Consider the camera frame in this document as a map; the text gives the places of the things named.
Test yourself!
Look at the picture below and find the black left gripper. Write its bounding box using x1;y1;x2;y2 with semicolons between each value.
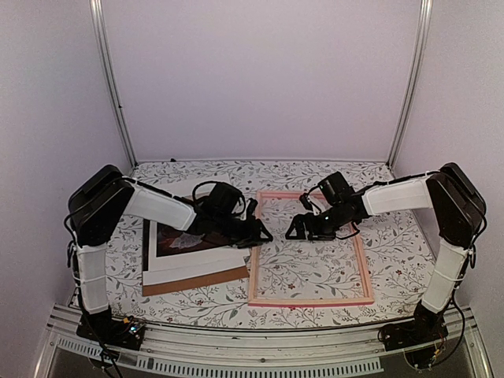
214;213;274;250

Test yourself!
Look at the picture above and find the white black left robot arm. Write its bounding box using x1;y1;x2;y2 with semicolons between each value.
64;165;273;342

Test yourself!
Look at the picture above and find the aluminium front table rail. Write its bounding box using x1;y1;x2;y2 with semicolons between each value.
35;305;494;377

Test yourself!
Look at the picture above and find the aluminium corner post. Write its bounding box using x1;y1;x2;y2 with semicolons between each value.
387;0;433;170
89;0;138;167

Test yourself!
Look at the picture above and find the brown cardboard backing board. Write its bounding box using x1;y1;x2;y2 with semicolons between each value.
142;266;249;297

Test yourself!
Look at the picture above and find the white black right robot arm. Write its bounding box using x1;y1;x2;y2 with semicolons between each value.
285;162;487;343

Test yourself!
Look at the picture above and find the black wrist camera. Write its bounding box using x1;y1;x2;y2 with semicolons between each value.
299;172;354;210
191;180;246;217

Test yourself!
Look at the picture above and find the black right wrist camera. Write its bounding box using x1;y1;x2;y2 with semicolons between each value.
299;172;354;210

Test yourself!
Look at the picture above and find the white photo mat board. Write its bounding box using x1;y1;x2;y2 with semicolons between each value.
142;220;250;285

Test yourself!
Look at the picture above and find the pink wooden picture frame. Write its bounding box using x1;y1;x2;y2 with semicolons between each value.
246;190;375;307

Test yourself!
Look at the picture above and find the landscape photo print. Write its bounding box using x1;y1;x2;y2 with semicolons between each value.
154;224;228;258

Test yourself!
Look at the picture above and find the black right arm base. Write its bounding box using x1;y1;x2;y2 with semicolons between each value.
377;313;448;370

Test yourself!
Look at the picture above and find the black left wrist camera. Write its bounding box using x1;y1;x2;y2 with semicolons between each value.
191;180;246;217

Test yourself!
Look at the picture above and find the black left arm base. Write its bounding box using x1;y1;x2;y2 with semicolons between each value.
76;309;146;350

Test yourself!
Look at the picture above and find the left aluminium corner post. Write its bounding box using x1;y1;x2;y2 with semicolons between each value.
89;0;138;167

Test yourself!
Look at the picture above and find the right aluminium corner post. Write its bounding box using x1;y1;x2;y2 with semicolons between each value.
387;0;433;170

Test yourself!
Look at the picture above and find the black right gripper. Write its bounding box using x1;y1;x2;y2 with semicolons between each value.
285;203;347;242

